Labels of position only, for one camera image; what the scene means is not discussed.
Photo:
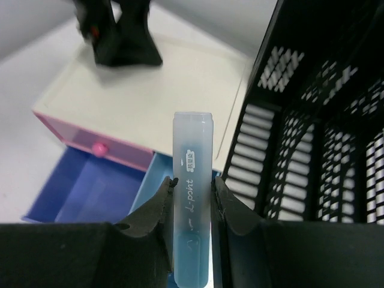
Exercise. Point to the pink drawer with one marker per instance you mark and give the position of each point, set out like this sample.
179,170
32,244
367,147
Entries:
119,151

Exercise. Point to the purple wide drawer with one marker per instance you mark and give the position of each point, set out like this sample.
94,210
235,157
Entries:
85,189

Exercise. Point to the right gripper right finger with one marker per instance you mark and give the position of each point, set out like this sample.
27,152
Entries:
250,251

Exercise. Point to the white drawer cabinet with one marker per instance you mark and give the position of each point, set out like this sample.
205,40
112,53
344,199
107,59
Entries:
136,104

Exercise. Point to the black mesh file organizer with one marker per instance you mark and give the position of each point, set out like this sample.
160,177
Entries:
308,145

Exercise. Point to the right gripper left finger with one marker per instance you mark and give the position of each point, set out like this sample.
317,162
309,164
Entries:
135,252

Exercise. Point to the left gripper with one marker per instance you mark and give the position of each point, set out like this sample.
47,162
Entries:
119,43

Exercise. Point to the blue highlighter pen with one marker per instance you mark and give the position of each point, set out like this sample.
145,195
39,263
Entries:
192,166

